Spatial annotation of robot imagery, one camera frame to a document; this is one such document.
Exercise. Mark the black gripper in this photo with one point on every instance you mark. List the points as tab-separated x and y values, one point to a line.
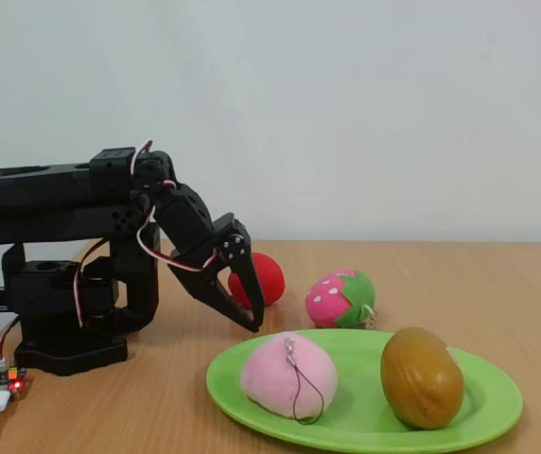
212	255

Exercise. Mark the brown kiwi fruit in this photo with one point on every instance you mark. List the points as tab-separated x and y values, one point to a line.
422	378

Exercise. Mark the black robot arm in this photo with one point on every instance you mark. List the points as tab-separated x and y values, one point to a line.
62	198

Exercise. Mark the green oval plate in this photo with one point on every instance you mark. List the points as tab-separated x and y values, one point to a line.
355	416

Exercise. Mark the red ball toy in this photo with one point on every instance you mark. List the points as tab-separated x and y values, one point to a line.
270	279

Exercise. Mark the pink plush strawberry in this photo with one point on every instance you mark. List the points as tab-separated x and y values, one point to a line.
327	298

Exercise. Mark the pink plush peach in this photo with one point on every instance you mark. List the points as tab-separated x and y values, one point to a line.
270	378

